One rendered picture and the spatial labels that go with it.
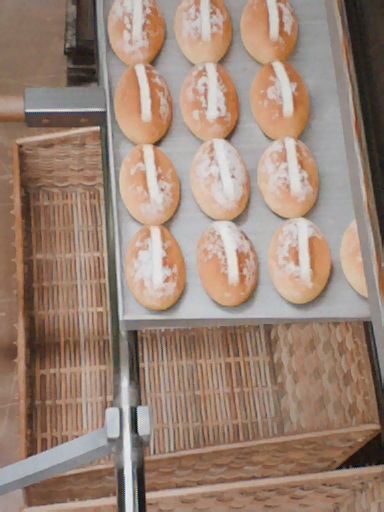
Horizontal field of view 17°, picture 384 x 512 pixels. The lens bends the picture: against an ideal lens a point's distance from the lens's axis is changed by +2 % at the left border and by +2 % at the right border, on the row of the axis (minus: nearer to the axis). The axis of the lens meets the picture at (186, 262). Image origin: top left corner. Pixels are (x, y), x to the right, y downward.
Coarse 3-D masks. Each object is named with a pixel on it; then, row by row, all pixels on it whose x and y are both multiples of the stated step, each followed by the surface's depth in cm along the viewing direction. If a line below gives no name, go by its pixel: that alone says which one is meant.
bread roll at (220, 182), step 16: (208, 144) 141; (224, 144) 141; (208, 160) 139; (224, 160) 139; (240, 160) 141; (192, 176) 141; (208, 176) 139; (224, 176) 138; (240, 176) 139; (208, 192) 139; (224, 192) 138; (240, 192) 139; (208, 208) 139; (224, 208) 139; (240, 208) 140
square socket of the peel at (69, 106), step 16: (32, 96) 144; (48, 96) 144; (64, 96) 144; (80, 96) 144; (96, 96) 145; (32, 112) 143; (48, 112) 143; (64, 112) 144; (80, 112) 144; (96, 112) 144
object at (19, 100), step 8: (0, 96) 144; (8, 96) 144; (16, 96) 144; (0, 104) 144; (8, 104) 144; (16, 104) 144; (0, 112) 144; (8, 112) 144; (16, 112) 144; (0, 120) 145; (8, 120) 145; (16, 120) 145; (24, 120) 145
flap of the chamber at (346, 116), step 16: (368, 0) 128; (336, 16) 126; (368, 16) 127; (336, 32) 126; (368, 32) 126; (336, 48) 126; (368, 48) 125; (336, 64) 125; (336, 80) 125; (352, 128) 120; (352, 144) 120; (352, 160) 120; (352, 176) 119; (352, 192) 119; (368, 240) 115; (368, 256) 114; (368, 272) 114; (368, 288) 114
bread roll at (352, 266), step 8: (352, 224) 139; (352, 232) 137; (344, 240) 138; (352, 240) 137; (344, 248) 137; (352, 248) 136; (344, 256) 137; (352, 256) 136; (360, 256) 135; (344, 264) 137; (352, 264) 136; (360, 264) 135; (344, 272) 138; (352, 272) 136; (360, 272) 135; (352, 280) 136; (360, 280) 135; (360, 288) 136
